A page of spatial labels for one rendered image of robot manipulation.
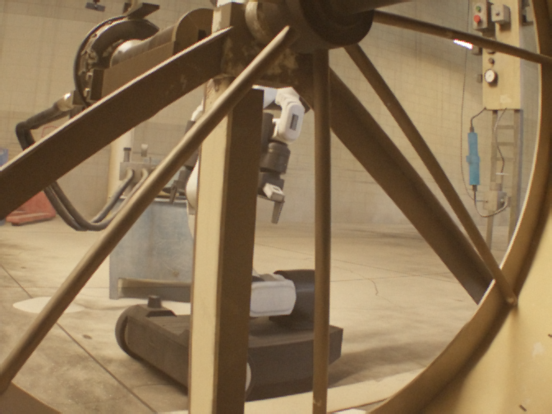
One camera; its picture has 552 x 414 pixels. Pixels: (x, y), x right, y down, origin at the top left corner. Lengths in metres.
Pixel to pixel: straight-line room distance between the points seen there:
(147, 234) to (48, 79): 6.47
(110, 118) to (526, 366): 0.90
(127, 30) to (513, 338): 1.18
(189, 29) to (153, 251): 2.09
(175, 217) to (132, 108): 2.26
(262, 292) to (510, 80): 1.62
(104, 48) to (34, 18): 7.99
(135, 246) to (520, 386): 2.37
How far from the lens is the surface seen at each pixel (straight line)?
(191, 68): 1.00
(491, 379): 1.26
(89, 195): 9.58
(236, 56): 1.03
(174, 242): 3.20
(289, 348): 1.92
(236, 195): 1.11
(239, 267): 1.13
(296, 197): 11.38
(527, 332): 1.32
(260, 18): 1.02
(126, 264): 3.22
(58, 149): 0.92
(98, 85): 1.53
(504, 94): 2.98
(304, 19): 0.88
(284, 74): 1.08
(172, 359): 1.84
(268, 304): 1.99
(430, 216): 1.35
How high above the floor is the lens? 0.64
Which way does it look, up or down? 2 degrees down
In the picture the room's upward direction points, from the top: 4 degrees clockwise
